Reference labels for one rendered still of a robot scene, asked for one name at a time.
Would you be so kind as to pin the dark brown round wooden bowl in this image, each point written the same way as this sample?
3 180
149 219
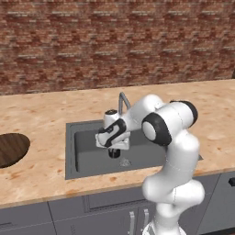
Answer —
10 149

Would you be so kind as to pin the grey dishwasher front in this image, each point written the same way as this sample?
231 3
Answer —
218 208

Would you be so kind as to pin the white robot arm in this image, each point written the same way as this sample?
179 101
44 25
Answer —
180 159

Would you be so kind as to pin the grey sink basin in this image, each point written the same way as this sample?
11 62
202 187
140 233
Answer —
91 153

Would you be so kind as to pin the grey cupboard door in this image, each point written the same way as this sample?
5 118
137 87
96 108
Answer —
91 222
151 218

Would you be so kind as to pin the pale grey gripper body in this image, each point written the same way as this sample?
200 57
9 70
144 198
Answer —
121 143

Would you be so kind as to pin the grey drawer front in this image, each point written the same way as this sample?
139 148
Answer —
24 217

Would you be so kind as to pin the grey panel under sink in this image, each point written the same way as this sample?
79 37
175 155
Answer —
113 200

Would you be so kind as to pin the grey sink tap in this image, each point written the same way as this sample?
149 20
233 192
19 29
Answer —
123 99

